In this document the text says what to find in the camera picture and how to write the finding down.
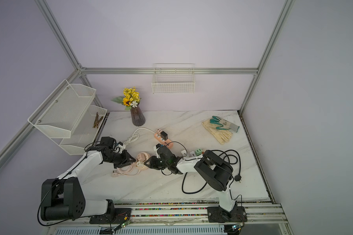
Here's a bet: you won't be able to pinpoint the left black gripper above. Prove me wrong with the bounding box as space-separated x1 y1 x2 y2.
105 150 135 169

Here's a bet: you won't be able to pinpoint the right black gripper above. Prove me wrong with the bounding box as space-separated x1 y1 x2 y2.
146 155 171 169

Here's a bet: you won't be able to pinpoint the round pink power socket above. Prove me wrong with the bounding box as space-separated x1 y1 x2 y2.
136 152 151 165

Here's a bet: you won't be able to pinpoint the tall white USB charger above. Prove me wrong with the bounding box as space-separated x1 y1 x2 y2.
181 150 188 157

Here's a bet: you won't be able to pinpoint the cream red power strip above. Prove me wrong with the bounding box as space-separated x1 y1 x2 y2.
181 149 204 161

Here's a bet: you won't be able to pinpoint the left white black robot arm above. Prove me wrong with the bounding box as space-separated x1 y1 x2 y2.
37 137 136 227

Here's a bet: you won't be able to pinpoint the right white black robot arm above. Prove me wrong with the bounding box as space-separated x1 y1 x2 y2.
144 145 248 223

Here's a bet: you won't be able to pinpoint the black plug adapter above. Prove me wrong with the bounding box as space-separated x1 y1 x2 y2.
160 131 168 140

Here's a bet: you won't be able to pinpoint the orange USB power strip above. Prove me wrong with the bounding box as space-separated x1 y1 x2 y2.
154 129 173 149

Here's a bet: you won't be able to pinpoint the small white USB charger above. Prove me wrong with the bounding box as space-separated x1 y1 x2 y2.
190 151 197 157

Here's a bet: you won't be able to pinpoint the dark ribbed vase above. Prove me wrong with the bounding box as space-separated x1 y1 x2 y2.
130 106 146 126

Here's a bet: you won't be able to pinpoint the green USB charger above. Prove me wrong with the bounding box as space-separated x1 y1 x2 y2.
195 148 203 156

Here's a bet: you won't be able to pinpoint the brown clips on shelf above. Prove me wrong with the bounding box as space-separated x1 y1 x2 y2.
93 112 104 128

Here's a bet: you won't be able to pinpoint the lower white mesh shelf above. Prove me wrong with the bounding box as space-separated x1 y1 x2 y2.
59 105 107 155

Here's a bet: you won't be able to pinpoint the white mesh shelf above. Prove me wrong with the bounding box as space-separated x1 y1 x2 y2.
59 105 107 155
27 80 96 139

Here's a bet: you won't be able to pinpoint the yellow artificial flowers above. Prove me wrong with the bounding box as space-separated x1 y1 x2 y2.
111 87 141 111

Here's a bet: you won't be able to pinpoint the beige work glove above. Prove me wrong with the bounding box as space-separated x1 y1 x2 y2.
202 119 232 145

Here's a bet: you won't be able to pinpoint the upper white mesh shelf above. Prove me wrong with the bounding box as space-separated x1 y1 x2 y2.
27 80 96 139

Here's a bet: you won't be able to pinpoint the green grey work glove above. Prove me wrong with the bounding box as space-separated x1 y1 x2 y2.
209 116 239 133

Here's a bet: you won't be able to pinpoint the pink coiled cable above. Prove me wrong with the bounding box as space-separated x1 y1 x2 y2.
111 163 142 178

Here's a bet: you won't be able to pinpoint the white coiled cable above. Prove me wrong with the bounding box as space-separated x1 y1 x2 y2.
122 127 156 146

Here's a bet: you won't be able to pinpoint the aluminium mounting rail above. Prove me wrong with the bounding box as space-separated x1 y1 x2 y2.
43 201 293 235

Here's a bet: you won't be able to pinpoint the white wire wall basket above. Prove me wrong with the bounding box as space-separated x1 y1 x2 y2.
152 63 196 94

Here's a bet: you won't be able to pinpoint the black power cable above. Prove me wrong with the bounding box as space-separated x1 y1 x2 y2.
181 149 243 195

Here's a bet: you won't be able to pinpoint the aluminium frame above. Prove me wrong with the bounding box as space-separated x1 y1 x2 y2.
0 0 296 206

